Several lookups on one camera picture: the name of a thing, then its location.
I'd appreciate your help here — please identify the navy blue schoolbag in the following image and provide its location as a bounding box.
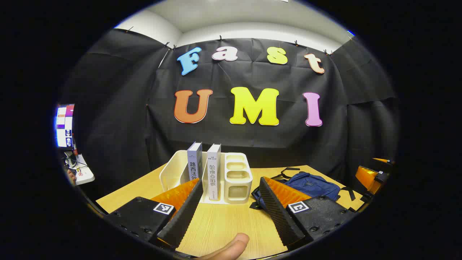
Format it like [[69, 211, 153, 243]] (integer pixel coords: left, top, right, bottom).
[[250, 167, 356, 210]]

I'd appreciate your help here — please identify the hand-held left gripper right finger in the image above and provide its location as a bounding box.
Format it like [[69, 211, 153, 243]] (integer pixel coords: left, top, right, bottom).
[[259, 176, 356, 247]]

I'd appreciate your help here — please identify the lavender cover book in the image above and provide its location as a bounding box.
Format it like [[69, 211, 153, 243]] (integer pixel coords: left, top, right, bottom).
[[187, 142, 202, 183]]

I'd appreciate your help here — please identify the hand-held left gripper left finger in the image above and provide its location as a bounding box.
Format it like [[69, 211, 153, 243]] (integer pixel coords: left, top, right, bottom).
[[105, 178, 204, 250]]

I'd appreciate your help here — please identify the white side desk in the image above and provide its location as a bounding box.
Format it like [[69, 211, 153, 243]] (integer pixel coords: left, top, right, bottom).
[[63, 153, 95, 185]]

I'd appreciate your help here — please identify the computer monitor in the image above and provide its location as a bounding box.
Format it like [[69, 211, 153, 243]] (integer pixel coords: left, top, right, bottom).
[[55, 104, 75, 149]]

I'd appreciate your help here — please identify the white cover book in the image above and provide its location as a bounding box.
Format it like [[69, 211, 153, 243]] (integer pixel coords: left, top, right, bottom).
[[206, 144, 221, 201]]

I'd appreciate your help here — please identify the cream plastic bookshelf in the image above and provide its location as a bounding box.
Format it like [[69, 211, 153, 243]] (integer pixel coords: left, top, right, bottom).
[[159, 150, 253, 205]]

